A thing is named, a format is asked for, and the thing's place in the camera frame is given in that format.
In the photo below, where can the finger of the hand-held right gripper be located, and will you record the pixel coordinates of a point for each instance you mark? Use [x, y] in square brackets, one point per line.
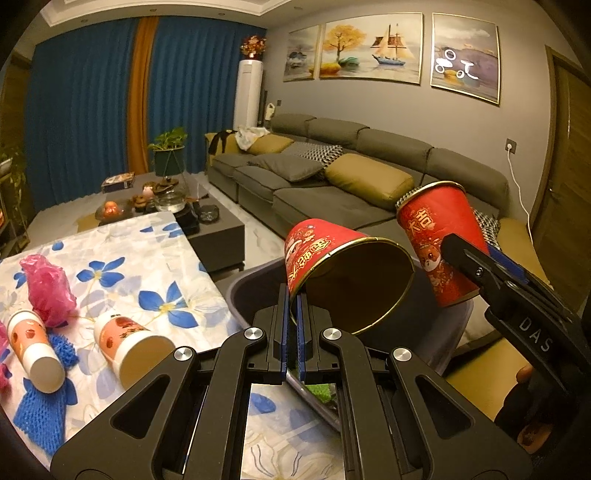
[508, 267]
[471, 263]

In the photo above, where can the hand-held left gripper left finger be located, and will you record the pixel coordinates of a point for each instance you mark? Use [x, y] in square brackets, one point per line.
[282, 350]

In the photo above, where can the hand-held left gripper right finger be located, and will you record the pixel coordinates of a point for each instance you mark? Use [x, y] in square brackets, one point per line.
[302, 355]

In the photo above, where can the green foam net sleeve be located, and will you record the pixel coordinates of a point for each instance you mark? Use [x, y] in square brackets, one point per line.
[321, 392]

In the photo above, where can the red printed paper cup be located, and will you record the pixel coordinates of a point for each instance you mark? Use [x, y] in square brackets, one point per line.
[314, 254]
[429, 249]

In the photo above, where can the grey plastic bin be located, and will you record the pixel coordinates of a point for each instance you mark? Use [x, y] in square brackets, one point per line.
[251, 295]

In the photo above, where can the white and orange paper cup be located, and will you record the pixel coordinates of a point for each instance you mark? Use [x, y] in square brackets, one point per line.
[27, 337]
[120, 337]

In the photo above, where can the pink plastic bag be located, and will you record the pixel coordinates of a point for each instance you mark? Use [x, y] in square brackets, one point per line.
[46, 290]
[2, 364]

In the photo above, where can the large blue foam net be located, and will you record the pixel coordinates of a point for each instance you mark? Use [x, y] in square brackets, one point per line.
[39, 415]

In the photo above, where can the person's right hand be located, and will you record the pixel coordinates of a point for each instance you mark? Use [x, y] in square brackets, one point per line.
[525, 374]

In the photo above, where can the large yellow seat cushion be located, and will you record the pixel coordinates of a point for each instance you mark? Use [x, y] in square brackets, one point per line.
[521, 249]

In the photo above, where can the black and white patterned cushion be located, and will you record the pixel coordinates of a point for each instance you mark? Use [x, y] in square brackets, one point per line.
[485, 226]
[319, 152]

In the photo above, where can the wooden door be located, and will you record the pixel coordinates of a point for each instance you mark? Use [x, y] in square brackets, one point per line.
[568, 175]

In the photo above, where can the dark coffee table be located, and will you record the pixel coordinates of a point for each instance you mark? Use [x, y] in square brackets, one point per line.
[221, 244]

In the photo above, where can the grey sofa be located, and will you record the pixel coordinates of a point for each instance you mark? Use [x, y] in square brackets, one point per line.
[323, 203]

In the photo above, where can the dark ashtray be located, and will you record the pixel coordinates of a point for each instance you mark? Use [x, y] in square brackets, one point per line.
[210, 215]

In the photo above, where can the black hot plate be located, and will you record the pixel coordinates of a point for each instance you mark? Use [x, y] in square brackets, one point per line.
[185, 218]

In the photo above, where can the grey cushion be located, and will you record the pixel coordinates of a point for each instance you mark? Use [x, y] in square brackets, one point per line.
[286, 167]

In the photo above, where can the glass kettle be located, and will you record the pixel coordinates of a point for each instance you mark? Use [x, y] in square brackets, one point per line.
[171, 201]

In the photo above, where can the brown wooden tea item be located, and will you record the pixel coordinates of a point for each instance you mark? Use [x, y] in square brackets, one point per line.
[167, 184]

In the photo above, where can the purple framed painting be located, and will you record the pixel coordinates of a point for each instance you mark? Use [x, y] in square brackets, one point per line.
[466, 55]

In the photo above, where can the pink figurine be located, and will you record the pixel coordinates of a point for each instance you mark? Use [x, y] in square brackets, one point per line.
[147, 190]

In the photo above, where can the white cloth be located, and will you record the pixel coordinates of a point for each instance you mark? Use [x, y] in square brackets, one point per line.
[251, 135]

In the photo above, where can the dark garment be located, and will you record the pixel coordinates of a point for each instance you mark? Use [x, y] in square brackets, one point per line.
[221, 141]

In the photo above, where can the fruit bowl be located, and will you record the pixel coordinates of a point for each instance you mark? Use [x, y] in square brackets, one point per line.
[111, 211]

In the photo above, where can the potted plant in green pot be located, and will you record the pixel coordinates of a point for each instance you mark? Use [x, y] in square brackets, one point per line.
[167, 147]

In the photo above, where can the flat printed box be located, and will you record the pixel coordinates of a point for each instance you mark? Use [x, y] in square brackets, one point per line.
[117, 181]

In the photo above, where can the sailboat and tree painting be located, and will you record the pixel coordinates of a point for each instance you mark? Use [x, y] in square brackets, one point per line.
[369, 48]

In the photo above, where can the grey floor mat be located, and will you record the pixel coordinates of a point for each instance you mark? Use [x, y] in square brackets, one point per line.
[69, 203]

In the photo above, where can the white standing air conditioner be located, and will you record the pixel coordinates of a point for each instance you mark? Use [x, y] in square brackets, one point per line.
[248, 92]

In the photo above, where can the grey landscape painting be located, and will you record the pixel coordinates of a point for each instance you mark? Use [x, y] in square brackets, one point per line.
[301, 54]

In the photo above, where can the blue curtain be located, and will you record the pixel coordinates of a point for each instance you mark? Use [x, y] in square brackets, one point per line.
[78, 115]
[203, 83]

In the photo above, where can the orange curtain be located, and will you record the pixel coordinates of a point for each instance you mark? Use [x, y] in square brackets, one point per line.
[141, 92]

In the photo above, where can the orange flower decoration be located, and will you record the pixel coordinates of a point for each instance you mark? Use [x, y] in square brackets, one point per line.
[254, 47]

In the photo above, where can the trailing plant on stand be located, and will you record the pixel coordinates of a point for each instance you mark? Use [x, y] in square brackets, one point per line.
[14, 175]

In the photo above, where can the wall socket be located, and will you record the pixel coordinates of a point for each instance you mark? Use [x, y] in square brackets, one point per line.
[511, 145]

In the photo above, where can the white hanging wall item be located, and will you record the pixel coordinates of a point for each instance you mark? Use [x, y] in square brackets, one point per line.
[270, 110]

